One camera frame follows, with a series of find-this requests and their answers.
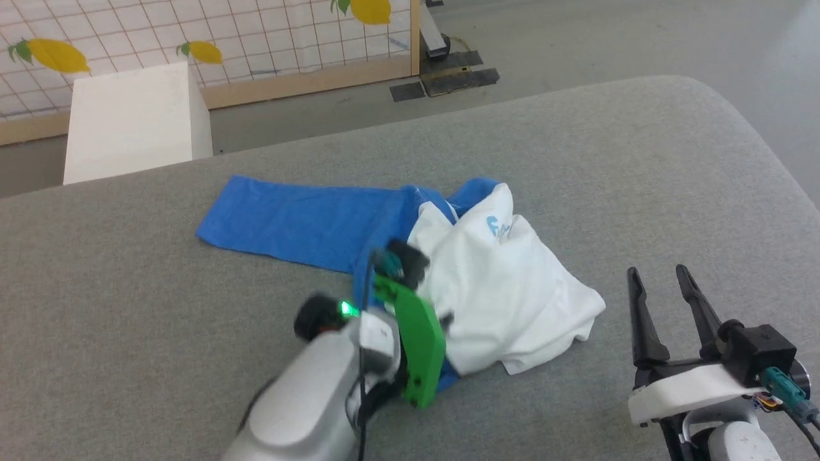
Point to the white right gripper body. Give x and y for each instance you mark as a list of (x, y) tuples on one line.
[(685, 387)]

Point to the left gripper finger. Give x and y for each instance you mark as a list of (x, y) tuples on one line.
[(448, 319)]

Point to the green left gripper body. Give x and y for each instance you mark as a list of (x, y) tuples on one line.
[(419, 346)]

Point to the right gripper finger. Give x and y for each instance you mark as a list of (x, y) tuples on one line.
[(699, 307), (646, 326)]

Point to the blue and white shirt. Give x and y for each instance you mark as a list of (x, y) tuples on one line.
[(500, 288)]

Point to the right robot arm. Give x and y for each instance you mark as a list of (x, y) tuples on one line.
[(743, 442)]

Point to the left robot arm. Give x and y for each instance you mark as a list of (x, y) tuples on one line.
[(307, 397)]

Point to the grey fabric sofa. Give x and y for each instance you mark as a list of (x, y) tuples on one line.
[(640, 166)]

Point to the small dark floor mat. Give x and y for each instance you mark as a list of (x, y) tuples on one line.
[(407, 91)]

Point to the large dark floor mat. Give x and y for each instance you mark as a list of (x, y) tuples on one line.
[(458, 80)]

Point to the grey metal beam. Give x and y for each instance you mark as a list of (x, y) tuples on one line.
[(433, 32)]

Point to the white box cabinet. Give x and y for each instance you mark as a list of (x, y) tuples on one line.
[(128, 121)]

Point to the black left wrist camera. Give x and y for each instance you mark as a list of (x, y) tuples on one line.
[(403, 259)]

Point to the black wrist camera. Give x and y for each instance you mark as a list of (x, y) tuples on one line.
[(762, 349), (403, 259)]

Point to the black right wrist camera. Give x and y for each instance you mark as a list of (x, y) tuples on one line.
[(762, 349)]

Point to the tiled partition with wood frame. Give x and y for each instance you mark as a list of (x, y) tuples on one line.
[(275, 38)]

